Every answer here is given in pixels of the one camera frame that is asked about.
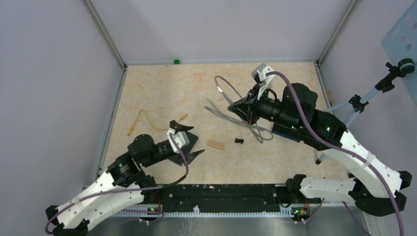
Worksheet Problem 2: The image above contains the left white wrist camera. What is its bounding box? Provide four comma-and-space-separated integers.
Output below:
167, 129, 190, 153

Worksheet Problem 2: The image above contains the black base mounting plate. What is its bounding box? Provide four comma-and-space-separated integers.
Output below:
144, 184, 321, 213

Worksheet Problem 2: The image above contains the grey ethernet cable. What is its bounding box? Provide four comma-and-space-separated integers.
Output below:
204, 75, 274, 144

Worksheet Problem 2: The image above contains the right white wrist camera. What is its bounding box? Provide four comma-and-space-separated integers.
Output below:
251, 63, 275, 100

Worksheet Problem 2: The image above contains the wooden cylinder block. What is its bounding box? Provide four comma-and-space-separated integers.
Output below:
207, 140, 224, 150

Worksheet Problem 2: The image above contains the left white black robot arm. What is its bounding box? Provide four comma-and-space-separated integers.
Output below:
45, 120, 203, 236

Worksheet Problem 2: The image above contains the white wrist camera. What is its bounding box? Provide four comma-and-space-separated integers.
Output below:
167, 129, 190, 153
251, 63, 275, 100

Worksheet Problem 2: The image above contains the light blue perforated panel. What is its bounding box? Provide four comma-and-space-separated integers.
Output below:
381, 1, 417, 64

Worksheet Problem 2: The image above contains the black network switch box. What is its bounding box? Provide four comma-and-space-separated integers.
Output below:
168, 131, 204, 166

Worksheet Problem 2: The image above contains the light blue tripod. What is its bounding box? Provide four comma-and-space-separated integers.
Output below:
319, 67, 417, 163

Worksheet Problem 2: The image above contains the black blue switch box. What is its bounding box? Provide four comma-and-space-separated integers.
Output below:
271, 130, 300, 143

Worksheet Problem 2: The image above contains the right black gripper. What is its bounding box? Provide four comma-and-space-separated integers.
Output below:
229, 84, 301, 131

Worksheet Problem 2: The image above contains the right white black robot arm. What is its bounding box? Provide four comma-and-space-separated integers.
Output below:
228, 83, 412, 216

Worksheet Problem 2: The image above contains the yellow ethernet cable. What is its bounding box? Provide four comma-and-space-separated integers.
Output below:
127, 109, 189, 136

